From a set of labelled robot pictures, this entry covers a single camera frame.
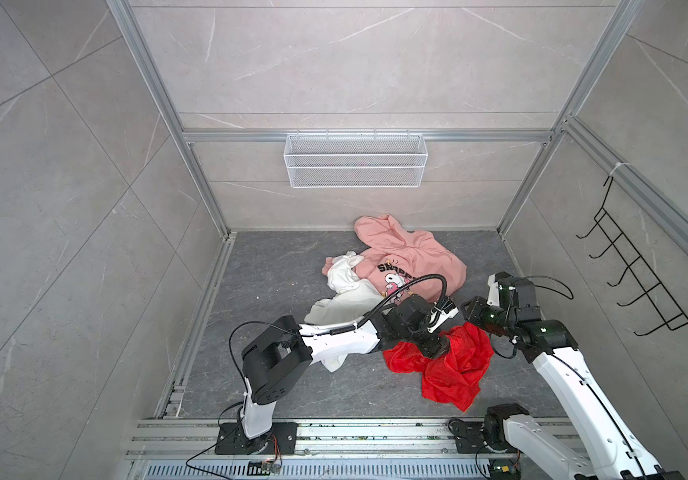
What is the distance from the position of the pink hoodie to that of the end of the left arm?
327 millimetres

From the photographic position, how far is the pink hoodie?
1.03 m

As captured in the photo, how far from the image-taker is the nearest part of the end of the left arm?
0.64 m
